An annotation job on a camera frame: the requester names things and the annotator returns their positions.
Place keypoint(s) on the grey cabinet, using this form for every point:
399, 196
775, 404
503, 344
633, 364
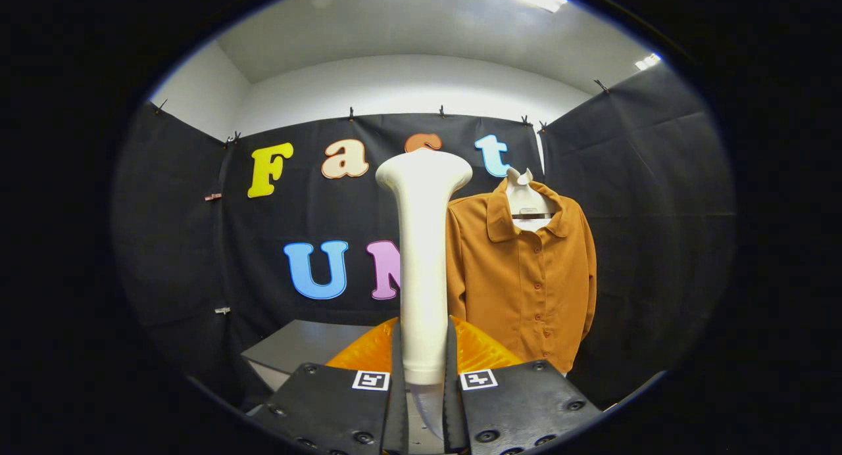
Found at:
309, 346

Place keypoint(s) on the white garment steamer head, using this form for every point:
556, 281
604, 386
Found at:
424, 277

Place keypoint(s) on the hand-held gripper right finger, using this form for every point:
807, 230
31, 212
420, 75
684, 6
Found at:
451, 415

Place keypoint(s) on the small ceiling light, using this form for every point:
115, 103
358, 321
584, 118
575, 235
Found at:
648, 61

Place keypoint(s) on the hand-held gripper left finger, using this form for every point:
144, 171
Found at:
398, 415

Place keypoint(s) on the white clothes hanger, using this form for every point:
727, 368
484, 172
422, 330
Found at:
524, 198

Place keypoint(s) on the orange button-up shirt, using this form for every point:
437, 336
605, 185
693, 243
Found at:
520, 290

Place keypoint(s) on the row of black cloth clips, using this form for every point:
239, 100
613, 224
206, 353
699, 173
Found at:
350, 114

